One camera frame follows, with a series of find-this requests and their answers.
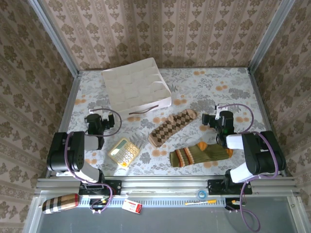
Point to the blue tape roll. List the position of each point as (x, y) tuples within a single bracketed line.
[(197, 194)]

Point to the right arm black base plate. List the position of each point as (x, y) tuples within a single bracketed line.
[(215, 187)]

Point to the floral tablecloth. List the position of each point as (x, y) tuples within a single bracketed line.
[(194, 85)]

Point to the plaid rolled cloth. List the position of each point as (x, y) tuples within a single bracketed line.
[(60, 203)]

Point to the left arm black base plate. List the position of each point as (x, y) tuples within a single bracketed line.
[(115, 185)]

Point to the aluminium corner post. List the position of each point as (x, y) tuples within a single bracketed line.
[(272, 36), (56, 38)]

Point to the yellow white pen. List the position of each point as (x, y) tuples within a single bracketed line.
[(211, 201)]

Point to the grey metal shelf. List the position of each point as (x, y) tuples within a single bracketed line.
[(170, 221)]

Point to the long aluminium frame rail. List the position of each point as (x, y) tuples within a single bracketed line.
[(158, 185)]

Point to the small red white box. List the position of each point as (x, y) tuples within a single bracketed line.
[(132, 206)]

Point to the yellow calculator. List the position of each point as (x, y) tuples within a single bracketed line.
[(125, 153)]

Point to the aluminium table side rail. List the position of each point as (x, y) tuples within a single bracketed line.
[(72, 97), (259, 97)]

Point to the brown argyle sock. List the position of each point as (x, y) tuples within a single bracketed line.
[(170, 126)]

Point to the white divided organizer box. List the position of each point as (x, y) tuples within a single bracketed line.
[(133, 82)]

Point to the green striped sock orange toe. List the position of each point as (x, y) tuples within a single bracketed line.
[(201, 155)]

